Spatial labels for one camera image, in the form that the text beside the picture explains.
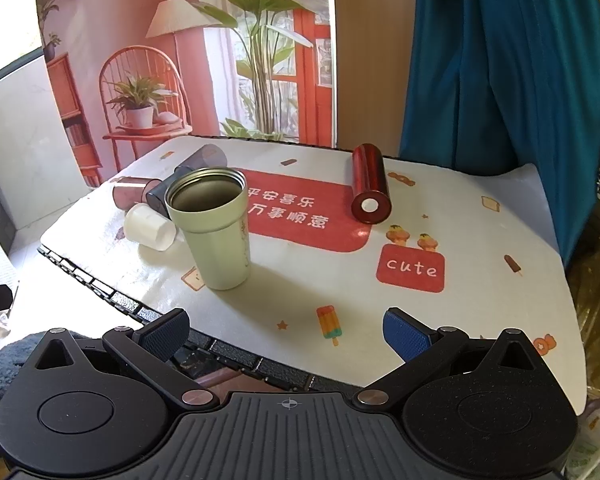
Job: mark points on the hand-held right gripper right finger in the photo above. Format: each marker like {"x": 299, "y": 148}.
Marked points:
{"x": 407, "y": 335}

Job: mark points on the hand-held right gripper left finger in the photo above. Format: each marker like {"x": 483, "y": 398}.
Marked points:
{"x": 162, "y": 337}

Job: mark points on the pale green metal cup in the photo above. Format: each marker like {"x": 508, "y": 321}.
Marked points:
{"x": 215, "y": 247}

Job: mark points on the white plastic cup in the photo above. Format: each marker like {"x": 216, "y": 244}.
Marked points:
{"x": 147, "y": 225}

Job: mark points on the brown translucent cup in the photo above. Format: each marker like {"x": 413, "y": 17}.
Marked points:
{"x": 129, "y": 192}

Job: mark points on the glossy red cup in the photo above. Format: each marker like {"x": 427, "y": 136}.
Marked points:
{"x": 370, "y": 180}

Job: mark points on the dark grey translucent cup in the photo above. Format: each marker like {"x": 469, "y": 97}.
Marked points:
{"x": 202, "y": 157}

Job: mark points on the white printed table mat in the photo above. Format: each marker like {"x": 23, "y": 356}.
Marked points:
{"x": 330, "y": 280}

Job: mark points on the black textured foam mat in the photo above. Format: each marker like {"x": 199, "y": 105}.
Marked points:
{"x": 260, "y": 366}

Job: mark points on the grey fluffy cloth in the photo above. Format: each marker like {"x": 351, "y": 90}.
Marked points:
{"x": 0, "y": 375}

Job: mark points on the yellow plastic bag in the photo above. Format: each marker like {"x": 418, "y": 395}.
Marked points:
{"x": 595, "y": 310}

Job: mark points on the white plastic bag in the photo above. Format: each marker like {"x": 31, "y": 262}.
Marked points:
{"x": 595, "y": 445}

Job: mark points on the blue cloth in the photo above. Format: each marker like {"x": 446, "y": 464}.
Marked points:
{"x": 505, "y": 85}

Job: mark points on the wall poster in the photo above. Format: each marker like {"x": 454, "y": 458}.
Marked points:
{"x": 205, "y": 85}

